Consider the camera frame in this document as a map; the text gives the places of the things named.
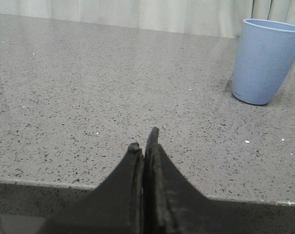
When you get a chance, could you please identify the blue plastic cup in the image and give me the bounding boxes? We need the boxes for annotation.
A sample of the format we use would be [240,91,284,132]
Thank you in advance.
[232,19,295,105]

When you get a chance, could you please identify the white curtain backdrop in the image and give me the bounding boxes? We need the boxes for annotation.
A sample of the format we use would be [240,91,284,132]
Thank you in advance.
[0,0,295,38]

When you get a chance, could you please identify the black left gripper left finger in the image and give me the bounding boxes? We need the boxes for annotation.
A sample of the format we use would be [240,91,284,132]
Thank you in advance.
[38,143,144,234]

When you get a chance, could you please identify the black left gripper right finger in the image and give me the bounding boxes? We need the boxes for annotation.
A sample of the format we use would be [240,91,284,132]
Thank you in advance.
[144,127,295,234]

